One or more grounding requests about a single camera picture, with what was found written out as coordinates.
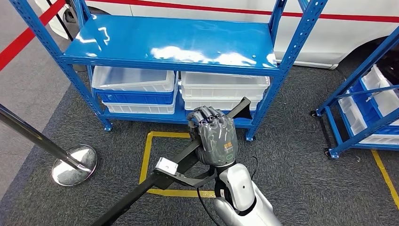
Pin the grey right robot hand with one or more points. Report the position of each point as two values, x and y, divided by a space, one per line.
219 140

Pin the long black plastic part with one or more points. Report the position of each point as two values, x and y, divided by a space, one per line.
184 159

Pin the blue metal shelf rack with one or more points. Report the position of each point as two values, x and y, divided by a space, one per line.
156 37
352 80

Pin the blue plastic bin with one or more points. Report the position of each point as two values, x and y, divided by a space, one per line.
364 109
134 98

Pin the translucent white plastic bin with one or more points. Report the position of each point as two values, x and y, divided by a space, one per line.
131 78

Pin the white car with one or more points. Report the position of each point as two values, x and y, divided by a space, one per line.
311 37

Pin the red barrier belt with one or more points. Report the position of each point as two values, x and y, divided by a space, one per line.
358 17
25 39

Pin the black stanchion pole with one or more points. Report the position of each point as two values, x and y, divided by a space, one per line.
59 20

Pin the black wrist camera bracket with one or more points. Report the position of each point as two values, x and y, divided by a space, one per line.
187 181

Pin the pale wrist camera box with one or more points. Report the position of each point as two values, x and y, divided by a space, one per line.
166 166

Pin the chrome stanchion post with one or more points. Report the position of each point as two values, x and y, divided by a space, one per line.
74 168

